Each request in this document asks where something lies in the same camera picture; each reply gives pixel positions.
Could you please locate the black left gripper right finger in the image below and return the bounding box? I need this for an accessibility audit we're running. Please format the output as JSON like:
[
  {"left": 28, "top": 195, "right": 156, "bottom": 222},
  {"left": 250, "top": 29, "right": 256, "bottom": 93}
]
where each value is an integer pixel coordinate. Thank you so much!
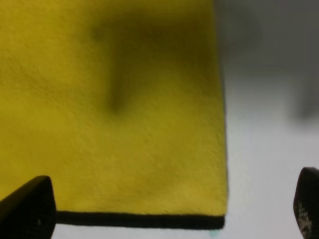
[{"left": 293, "top": 167, "right": 319, "bottom": 239}]

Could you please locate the yellow towel with black trim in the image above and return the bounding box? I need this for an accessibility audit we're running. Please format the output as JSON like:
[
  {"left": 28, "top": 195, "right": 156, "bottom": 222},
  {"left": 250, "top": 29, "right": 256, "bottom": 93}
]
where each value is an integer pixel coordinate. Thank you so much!
[{"left": 0, "top": 0, "right": 227, "bottom": 230}]

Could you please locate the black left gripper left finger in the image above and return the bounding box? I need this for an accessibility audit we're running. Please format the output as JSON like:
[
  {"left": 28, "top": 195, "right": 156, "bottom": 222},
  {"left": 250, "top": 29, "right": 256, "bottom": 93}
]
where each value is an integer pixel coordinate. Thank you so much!
[{"left": 0, "top": 176, "right": 56, "bottom": 239}]

